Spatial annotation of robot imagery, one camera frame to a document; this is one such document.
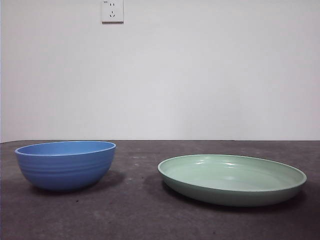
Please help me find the white wall power socket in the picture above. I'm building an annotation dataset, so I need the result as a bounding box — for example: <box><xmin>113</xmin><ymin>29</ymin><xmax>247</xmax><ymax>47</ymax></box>
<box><xmin>101</xmin><ymin>0</ymin><xmax>125</xmax><ymax>25</ymax></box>

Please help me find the blue ribbed bowl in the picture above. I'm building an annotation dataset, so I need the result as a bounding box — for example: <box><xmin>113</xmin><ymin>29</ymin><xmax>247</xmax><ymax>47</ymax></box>
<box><xmin>14</xmin><ymin>140</ymin><xmax>117</xmax><ymax>193</ymax></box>

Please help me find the pale green round plate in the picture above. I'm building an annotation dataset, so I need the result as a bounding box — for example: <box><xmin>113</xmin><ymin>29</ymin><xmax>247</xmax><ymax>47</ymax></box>
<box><xmin>157</xmin><ymin>154</ymin><xmax>308</xmax><ymax>208</ymax></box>

